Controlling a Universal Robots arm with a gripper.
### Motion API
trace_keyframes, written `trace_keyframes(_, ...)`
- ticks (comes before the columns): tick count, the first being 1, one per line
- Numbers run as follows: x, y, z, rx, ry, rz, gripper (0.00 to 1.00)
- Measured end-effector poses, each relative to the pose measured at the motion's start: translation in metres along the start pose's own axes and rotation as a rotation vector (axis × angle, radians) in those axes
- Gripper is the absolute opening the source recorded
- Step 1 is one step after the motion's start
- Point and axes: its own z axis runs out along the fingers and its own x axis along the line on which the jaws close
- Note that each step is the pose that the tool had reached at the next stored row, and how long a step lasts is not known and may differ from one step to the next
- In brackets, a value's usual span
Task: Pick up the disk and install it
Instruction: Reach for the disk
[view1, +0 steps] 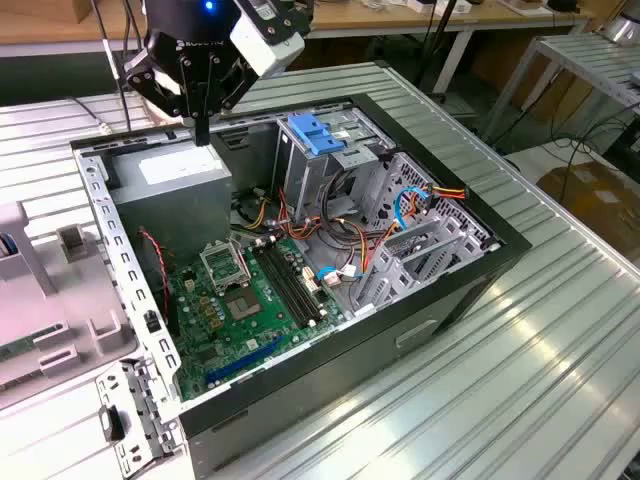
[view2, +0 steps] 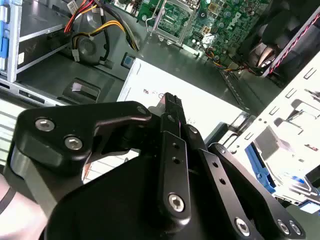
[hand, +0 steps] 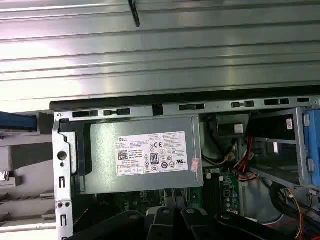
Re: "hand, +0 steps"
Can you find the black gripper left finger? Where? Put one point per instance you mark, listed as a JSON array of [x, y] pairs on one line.
[[160, 225]]

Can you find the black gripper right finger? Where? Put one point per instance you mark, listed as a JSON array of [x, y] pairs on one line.
[[197, 225]]

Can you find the hard disk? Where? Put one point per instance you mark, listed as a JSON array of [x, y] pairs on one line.
[[15, 121]]

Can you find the black RAM slot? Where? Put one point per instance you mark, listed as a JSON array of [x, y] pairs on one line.
[[219, 195], [209, 195]]

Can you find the green motherboard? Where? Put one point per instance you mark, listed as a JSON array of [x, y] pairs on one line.
[[232, 180]]

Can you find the grey power supply unit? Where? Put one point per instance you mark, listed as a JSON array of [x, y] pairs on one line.
[[105, 150]]

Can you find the metal drive cage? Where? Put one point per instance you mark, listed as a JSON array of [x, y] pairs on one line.
[[300, 150]]

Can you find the black open PC case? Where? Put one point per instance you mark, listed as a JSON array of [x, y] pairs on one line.
[[62, 140]]

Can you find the grey parts rack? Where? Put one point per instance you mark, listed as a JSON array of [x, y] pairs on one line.
[[25, 155]]

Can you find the blue plastic drive bracket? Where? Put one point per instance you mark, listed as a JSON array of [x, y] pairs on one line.
[[313, 140]]

